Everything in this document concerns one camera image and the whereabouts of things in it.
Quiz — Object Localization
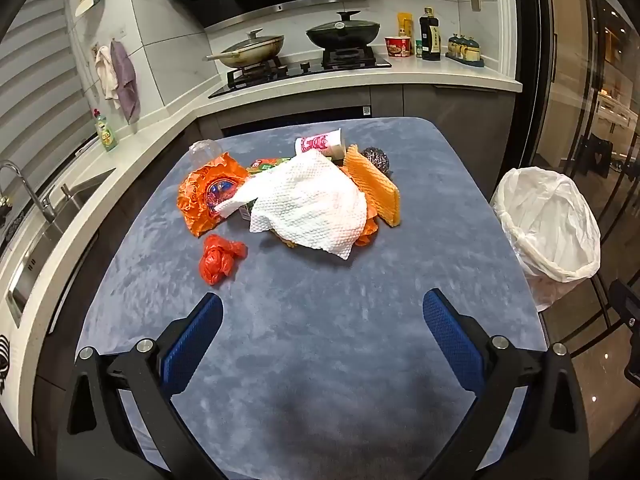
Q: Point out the steel wool scrubber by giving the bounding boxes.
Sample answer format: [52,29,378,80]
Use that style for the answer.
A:
[361,147,396,177]

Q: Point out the purple hanging towel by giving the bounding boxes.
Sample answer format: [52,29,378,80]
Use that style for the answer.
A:
[110,40,142,125]

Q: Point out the trash bin with white liner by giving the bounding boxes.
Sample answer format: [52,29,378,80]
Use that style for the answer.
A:
[490,166,602,311]

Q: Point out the steel kitchen sink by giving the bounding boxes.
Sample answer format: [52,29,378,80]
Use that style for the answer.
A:
[0,167,116,326]

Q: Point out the seasoning jar set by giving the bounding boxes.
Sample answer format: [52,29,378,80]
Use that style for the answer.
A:
[445,34,486,68]

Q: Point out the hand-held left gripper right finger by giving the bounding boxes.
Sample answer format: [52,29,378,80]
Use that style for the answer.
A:
[422,288,591,480]

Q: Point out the red instant noodle bowl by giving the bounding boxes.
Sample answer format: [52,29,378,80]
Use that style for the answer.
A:
[384,36,412,58]

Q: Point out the dark grey base cabinets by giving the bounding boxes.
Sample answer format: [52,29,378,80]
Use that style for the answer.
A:
[197,82,518,201]

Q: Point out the green dish soap bottle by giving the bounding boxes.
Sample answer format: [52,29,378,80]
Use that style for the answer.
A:
[94,109,119,152]

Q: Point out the white paper towel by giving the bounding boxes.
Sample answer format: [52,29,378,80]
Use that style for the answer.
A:
[215,150,368,261]

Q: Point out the black built-in appliance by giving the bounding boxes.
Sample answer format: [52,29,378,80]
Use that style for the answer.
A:
[220,104,373,137]

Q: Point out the white window blinds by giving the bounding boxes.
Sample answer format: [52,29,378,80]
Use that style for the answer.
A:
[0,0,101,171]

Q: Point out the green cardboard box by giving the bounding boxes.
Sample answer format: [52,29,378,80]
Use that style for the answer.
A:
[240,157,291,222]

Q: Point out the black bag with heart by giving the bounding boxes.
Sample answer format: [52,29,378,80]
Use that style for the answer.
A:
[590,137,613,176]

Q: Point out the orange ribbed sponge cloth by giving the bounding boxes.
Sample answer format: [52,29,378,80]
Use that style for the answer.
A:
[342,144,402,228]

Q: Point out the orange plastic bag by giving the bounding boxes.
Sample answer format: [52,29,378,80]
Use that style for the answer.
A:
[199,234,249,286]

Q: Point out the dark soy sauce bottle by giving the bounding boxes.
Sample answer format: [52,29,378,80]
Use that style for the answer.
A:
[419,7,442,62]

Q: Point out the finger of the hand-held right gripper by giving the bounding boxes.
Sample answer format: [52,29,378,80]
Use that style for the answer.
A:
[607,279,640,333]

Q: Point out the black wok with lid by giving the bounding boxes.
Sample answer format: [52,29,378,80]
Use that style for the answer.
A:
[306,11,382,51]

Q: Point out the clear plastic bottle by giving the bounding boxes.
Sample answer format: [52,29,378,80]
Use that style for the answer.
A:
[189,140,223,167]

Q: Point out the white kitchen countertop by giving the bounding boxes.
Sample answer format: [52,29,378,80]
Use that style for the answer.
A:
[0,52,523,411]

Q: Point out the white hanging towel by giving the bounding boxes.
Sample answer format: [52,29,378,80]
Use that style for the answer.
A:
[95,46,121,108]

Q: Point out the black gas stove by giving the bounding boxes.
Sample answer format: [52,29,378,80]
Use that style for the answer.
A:
[207,46,392,99]

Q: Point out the beige frying pan with lid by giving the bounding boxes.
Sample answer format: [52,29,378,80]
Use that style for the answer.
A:
[206,28,285,68]

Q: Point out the pink printed paper cup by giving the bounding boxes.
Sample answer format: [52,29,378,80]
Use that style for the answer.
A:
[294,129,347,160]

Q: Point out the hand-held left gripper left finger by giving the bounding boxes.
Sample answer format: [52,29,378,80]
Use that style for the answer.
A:
[67,291,226,480]

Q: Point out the orange snack bag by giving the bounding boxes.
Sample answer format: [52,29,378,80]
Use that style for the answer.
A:
[177,152,251,238]

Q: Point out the glass sliding door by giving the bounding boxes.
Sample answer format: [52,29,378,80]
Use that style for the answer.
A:
[515,0,640,361]

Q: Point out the blue-grey velvet tablecloth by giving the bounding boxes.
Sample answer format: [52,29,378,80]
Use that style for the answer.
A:
[37,116,551,480]

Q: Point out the chrome faucet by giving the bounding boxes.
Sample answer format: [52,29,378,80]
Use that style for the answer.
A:
[0,160,57,223]

